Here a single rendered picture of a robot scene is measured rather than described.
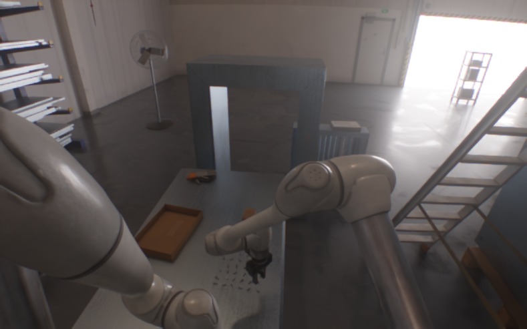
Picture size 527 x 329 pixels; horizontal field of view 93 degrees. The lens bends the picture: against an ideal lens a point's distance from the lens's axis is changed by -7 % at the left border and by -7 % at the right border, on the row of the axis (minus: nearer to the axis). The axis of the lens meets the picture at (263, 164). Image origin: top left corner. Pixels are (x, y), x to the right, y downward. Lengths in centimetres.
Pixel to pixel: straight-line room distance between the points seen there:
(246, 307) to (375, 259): 90
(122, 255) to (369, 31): 1015
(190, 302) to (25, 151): 52
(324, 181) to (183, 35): 1054
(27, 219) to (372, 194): 65
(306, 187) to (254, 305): 97
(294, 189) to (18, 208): 51
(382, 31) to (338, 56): 157
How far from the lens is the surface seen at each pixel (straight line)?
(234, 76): 241
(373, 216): 72
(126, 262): 39
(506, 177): 215
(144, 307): 77
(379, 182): 74
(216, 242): 113
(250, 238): 116
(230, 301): 151
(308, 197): 63
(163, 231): 193
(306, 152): 255
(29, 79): 504
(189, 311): 70
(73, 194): 30
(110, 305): 165
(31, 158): 28
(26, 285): 53
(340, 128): 321
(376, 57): 1043
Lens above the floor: 190
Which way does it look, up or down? 29 degrees down
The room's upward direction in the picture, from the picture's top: 1 degrees clockwise
